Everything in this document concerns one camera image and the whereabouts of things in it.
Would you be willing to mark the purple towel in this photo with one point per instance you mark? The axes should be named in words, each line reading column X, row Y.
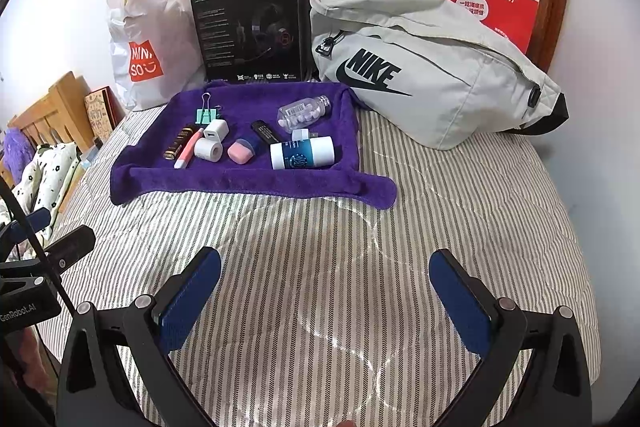
column 250, row 184

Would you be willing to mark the white charger plug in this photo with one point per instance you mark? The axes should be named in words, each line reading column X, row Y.
column 217, row 129

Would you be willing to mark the black and gold tube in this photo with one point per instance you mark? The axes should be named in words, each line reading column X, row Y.
column 177, row 142

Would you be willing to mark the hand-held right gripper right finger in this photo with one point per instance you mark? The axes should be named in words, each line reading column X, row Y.
column 462, row 302

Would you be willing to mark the clear pill bottle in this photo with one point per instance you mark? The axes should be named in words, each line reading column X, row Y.
column 300, row 112

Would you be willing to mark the patterned brown box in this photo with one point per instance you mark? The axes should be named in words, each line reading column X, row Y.
column 100, row 112

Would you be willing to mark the grey sling bag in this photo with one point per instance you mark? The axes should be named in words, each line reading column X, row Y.
column 450, row 97

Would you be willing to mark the black lighter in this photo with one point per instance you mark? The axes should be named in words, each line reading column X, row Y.
column 265, row 132

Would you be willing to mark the pink pen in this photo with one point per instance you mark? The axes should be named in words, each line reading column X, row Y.
column 187, row 152

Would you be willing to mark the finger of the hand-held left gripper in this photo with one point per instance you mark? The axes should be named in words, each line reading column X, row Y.
column 70, row 247
column 25, row 224

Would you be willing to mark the white usb night light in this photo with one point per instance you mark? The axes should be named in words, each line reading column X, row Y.
column 300, row 135

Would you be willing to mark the white plastic shopping bag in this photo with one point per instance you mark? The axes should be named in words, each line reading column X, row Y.
column 150, row 17

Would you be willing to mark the purple fluffy cushion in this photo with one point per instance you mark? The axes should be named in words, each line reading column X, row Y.
column 15, row 152

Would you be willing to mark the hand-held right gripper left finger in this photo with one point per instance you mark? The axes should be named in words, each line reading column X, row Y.
column 192, row 294

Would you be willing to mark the white floral pillow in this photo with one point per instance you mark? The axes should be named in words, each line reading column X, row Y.
column 45, row 177

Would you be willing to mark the green binder clip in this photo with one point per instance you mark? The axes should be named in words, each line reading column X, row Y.
column 202, row 116

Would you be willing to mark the pink cloth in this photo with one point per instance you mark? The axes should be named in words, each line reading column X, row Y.
column 20, row 372

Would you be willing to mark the white tape roll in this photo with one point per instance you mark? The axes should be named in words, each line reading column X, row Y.
column 207, row 149

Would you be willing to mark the light wooden headboard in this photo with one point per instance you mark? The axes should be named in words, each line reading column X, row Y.
column 60, row 107

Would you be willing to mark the white and blue bottle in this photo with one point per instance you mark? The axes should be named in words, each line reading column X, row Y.
column 320, row 149

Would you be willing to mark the black headphone box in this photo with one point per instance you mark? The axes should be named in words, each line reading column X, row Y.
column 225, row 32

